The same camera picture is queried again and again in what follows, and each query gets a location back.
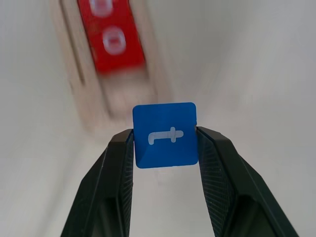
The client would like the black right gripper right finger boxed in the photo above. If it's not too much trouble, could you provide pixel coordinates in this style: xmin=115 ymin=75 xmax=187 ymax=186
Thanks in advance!
xmin=197 ymin=126 xmax=301 ymax=237

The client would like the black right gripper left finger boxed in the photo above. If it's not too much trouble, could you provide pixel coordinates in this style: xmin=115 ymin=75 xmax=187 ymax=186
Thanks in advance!
xmin=60 ymin=129 xmax=136 ymax=237

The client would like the blue block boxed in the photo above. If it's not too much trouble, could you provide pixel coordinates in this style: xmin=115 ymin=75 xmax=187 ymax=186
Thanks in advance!
xmin=132 ymin=102 xmax=199 ymax=170

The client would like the red block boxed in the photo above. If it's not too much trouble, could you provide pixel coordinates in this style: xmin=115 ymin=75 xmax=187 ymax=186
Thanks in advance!
xmin=85 ymin=23 xmax=146 ymax=74
xmin=77 ymin=0 xmax=135 ymax=29

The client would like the wooden tray with slot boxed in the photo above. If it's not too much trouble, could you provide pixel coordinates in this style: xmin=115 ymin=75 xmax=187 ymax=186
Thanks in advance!
xmin=50 ymin=0 xmax=163 ymax=124

